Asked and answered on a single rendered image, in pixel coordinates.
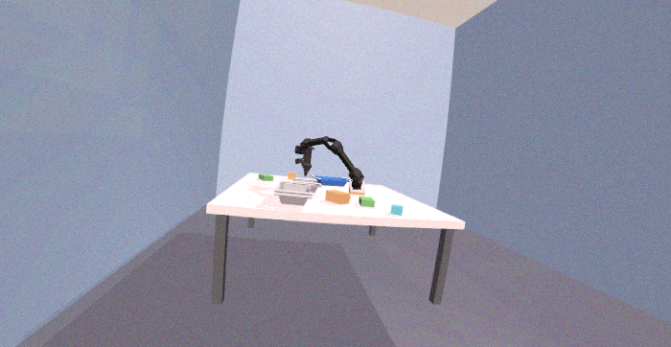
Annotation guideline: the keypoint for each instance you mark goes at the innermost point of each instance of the small light blue block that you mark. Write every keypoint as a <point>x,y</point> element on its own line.
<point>396,209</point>

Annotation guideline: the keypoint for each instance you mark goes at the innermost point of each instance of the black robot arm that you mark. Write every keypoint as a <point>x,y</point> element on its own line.
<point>337,148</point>

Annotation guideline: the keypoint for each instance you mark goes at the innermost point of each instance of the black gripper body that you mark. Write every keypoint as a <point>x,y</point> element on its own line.
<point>307,161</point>

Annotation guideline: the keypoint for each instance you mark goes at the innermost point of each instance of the green rectangular block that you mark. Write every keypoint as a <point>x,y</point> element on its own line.
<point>266,177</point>
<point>367,202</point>

